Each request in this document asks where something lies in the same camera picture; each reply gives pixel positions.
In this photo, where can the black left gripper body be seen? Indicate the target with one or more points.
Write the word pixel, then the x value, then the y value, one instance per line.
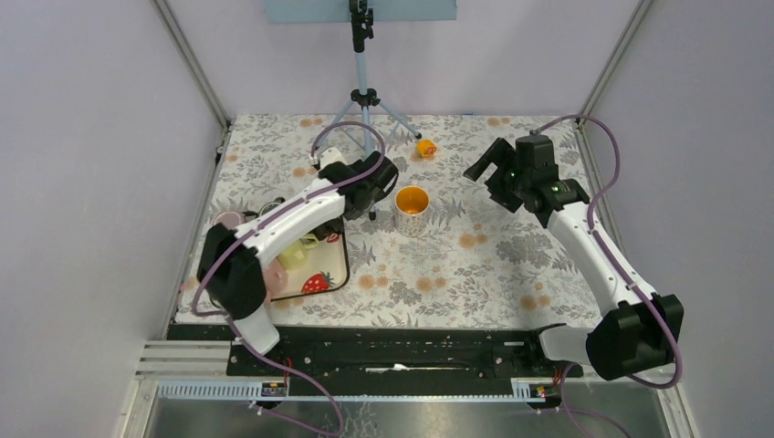
pixel 355 213

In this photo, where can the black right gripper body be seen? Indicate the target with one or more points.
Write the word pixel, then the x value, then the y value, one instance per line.
pixel 507 187

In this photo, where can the floral mug orange inside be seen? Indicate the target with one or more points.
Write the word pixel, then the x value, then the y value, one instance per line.
pixel 411 206

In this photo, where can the yellow mug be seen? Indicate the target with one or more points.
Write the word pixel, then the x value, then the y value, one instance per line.
pixel 295 255

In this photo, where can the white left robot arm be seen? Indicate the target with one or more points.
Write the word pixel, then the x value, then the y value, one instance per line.
pixel 233 261

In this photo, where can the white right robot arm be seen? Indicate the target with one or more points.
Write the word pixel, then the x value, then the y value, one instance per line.
pixel 639 328

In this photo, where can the grey mug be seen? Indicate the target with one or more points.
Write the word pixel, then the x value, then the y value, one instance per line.
pixel 268 207

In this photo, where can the pink mug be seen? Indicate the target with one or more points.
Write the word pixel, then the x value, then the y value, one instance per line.
pixel 275 279

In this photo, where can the small orange toy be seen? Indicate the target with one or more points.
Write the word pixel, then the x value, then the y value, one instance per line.
pixel 426 148

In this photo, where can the strawberry print tray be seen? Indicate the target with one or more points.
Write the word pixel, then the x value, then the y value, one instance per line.
pixel 326 270

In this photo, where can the floral tablecloth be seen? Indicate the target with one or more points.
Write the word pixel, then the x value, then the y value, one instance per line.
pixel 476 266

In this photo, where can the purple cup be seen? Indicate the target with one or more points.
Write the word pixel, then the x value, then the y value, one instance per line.
pixel 229 219

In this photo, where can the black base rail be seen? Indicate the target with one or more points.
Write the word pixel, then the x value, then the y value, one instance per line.
pixel 389 361

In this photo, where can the blue camera tripod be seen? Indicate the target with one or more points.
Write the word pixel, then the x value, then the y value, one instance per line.
pixel 361 22

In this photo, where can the blue board on wall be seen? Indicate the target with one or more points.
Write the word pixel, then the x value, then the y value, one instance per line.
pixel 341 11

